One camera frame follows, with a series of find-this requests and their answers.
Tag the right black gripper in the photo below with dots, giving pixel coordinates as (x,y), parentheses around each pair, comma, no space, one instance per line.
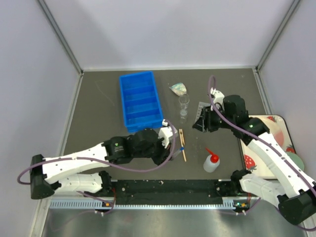
(205,121)

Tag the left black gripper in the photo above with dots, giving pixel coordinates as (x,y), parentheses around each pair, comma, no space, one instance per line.
(164,154)

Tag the blue compartment plastic bin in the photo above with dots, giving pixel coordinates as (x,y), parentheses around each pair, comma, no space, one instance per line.
(140,101)

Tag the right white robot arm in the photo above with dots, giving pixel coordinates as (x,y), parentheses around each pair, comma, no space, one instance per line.
(294,193)

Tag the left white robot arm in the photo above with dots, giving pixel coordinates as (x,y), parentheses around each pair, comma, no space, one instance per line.
(49,176)

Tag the clear acrylic tube rack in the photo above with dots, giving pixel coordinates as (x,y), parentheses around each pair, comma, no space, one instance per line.
(201,105)

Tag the wooden test tube clamp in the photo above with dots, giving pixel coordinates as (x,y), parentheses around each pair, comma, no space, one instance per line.
(182,144)

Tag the clear glass beaker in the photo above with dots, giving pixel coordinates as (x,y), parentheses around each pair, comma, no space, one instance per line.
(184,103)

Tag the wash bottle red nozzle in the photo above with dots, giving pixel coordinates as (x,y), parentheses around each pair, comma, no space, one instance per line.
(212,162)

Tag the crumpled plastic bag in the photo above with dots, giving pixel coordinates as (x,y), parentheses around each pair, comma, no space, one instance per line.
(179,89)

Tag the strawberry pattern tray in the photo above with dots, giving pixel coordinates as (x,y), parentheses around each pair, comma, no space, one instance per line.
(253,163)

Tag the pink round plate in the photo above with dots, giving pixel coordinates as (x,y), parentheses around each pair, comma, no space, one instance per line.
(275,129)

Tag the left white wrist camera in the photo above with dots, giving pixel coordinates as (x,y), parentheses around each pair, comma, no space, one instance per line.
(166,134)

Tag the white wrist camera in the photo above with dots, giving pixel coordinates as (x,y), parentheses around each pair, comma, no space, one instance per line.
(217,98)
(166,134)

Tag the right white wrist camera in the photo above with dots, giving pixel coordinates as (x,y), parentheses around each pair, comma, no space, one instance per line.
(217,98)

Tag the grey slotted cable duct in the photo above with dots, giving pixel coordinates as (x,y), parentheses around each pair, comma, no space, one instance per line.
(226,204)

